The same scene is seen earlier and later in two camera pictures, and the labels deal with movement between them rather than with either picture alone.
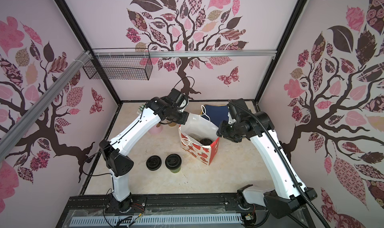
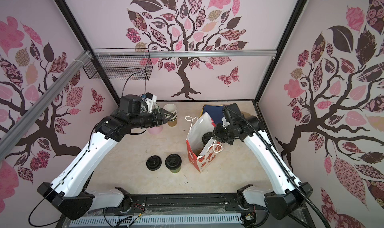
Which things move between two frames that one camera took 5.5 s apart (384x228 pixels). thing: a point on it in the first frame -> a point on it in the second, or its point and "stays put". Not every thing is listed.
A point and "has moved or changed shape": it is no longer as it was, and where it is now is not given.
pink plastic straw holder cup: x=156 y=130 stays put
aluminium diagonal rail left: x=13 y=135 stays put
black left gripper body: x=177 y=116 -> x=146 y=119
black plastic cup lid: x=206 y=141 has moved or changed shape
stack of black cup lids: x=153 y=162 stays put
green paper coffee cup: x=176 y=171 stays put
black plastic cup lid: x=173 y=161 stays put
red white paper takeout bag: x=198 y=136 has moved or changed shape
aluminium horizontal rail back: x=115 y=54 stays put
